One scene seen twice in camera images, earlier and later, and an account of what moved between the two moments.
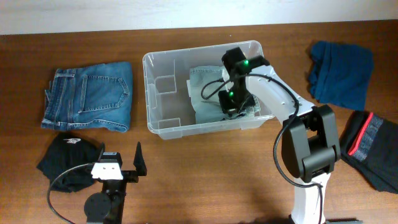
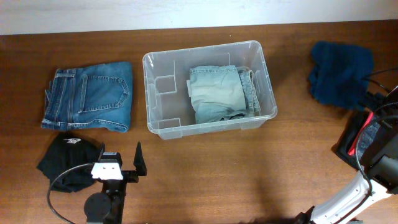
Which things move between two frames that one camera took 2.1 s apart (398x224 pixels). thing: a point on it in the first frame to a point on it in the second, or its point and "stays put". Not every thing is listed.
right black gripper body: x=234 y=100 to x=376 y=101
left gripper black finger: x=139 y=162 stays put
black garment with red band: x=369 y=142 stays put
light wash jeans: x=206 y=83 stays put
